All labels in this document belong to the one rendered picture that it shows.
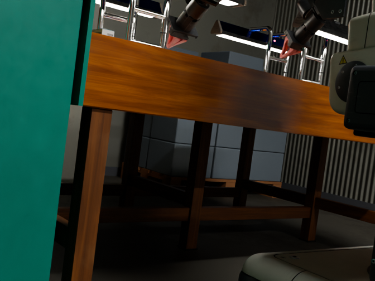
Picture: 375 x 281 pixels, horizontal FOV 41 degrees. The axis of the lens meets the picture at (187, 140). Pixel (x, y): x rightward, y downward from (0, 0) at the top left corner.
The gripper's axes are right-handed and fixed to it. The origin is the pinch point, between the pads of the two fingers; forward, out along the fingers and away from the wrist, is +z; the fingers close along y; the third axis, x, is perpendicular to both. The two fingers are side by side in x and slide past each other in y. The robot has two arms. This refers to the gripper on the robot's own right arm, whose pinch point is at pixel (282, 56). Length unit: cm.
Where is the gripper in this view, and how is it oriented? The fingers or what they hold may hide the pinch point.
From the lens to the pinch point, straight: 190.4
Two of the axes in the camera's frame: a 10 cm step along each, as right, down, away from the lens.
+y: -7.9, -0.8, -6.1
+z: -5.4, 5.7, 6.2
